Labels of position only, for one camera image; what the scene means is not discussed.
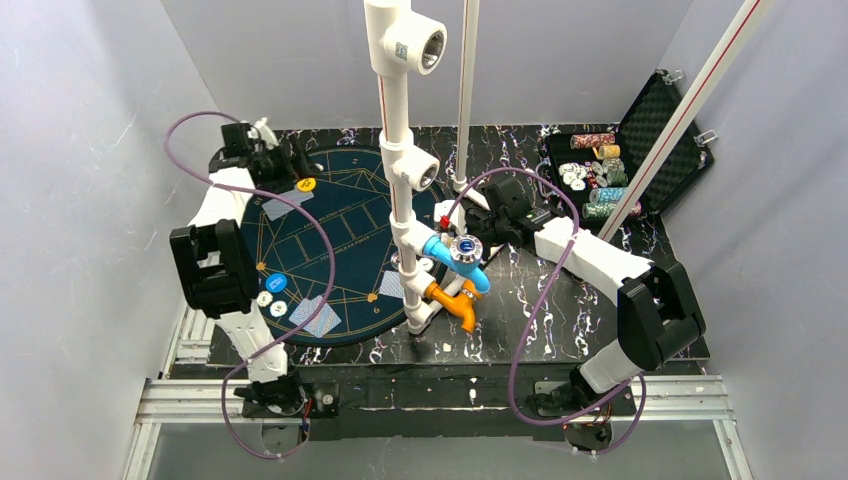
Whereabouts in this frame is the blue back card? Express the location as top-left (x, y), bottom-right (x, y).
top-left (261, 199), bottom-right (294, 221)
top-left (282, 190), bottom-right (314, 205)
top-left (289, 297), bottom-right (325, 331)
top-left (304, 304), bottom-right (342, 338)
top-left (377, 270), bottom-right (404, 299)

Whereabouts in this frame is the yellow button chip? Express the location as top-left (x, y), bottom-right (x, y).
top-left (296, 178), bottom-right (317, 193)

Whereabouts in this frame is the blue button chip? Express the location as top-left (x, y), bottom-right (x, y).
top-left (265, 273), bottom-right (288, 294)

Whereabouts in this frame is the grey white poker chip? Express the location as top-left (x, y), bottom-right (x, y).
top-left (269, 300), bottom-right (288, 318)

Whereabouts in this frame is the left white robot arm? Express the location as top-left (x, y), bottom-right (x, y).
top-left (169, 118), bottom-right (323, 384)

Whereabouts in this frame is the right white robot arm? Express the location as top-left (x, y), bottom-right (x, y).
top-left (465, 176), bottom-right (706, 402)

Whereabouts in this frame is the blue pipe valve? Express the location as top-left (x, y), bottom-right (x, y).
top-left (422, 235), bottom-right (491, 294)

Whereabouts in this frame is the loose white chips pile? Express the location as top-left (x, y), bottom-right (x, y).
top-left (557, 161), bottom-right (608, 191)

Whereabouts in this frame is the green pink chip row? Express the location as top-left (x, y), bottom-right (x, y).
top-left (581, 202), bottom-right (642, 219)

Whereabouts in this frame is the light blue chip row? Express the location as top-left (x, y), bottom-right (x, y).
top-left (589, 187), bottom-right (627, 204)

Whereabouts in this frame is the orange pipe valve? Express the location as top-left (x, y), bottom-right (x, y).
top-left (425, 280), bottom-right (482, 334)

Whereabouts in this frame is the round blue poker mat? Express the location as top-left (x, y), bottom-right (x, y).
top-left (241, 146), bottom-right (406, 347)

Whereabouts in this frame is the red chip row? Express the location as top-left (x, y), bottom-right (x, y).
top-left (569, 132), bottom-right (616, 149)

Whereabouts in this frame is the black chip case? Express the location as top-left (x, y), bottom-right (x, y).
top-left (541, 69), bottom-right (715, 214)

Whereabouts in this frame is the green chip stack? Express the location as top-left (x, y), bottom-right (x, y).
top-left (602, 158), bottom-right (629, 187)

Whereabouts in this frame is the yellow chip stack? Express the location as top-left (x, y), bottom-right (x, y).
top-left (596, 144), bottom-right (621, 159)

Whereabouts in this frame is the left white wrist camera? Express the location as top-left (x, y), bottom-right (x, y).
top-left (250, 117), bottom-right (280, 150)

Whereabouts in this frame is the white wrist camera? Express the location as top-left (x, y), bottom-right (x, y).
top-left (433, 199), bottom-right (465, 235)
top-left (250, 117), bottom-right (280, 150)

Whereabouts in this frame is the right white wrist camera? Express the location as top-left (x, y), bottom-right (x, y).
top-left (433, 199), bottom-right (465, 235)

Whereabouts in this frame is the white PVC pipe frame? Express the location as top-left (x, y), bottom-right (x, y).
top-left (363, 1), bottom-right (772, 335)

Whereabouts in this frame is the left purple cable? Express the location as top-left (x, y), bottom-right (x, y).
top-left (163, 111), bottom-right (337, 461)

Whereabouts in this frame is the purple cable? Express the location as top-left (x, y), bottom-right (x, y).
top-left (163, 111), bottom-right (337, 461)
top-left (442, 166), bottom-right (647, 456)

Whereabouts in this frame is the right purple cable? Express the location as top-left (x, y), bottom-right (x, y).
top-left (442, 166), bottom-right (647, 456)

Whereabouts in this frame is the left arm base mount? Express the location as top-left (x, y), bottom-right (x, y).
top-left (234, 380), bottom-right (341, 419)

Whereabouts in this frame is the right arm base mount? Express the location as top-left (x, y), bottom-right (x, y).
top-left (526, 380), bottom-right (646, 456)

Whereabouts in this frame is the aluminium frame rail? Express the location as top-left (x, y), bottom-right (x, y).
top-left (122, 131), bottom-right (757, 480)

